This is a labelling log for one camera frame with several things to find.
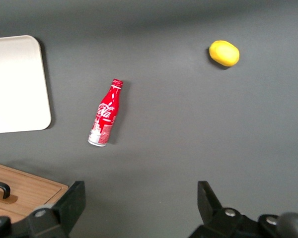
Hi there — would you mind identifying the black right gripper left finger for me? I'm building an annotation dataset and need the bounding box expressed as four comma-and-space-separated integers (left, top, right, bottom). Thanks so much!
0, 180, 86, 238

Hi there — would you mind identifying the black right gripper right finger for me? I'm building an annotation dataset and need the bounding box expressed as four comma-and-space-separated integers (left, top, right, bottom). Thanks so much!
188, 180, 298, 238

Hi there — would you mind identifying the red coca-cola aluminium bottle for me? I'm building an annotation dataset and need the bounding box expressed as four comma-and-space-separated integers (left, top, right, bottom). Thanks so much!
87, 78, 124, 148

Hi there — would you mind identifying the white plastic tray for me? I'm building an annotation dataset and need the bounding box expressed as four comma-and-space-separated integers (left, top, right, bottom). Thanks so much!
0, 35, 52, 135

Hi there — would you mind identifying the light wooden board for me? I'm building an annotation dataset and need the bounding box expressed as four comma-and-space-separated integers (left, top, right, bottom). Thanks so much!
0, 161, 70, 224

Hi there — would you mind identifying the yellow lemon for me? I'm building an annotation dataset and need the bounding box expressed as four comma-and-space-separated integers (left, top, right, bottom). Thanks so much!
208, 40, 240, 67

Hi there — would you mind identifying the black metal handle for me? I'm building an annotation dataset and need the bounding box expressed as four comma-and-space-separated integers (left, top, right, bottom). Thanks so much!
0, 178, 11, 200

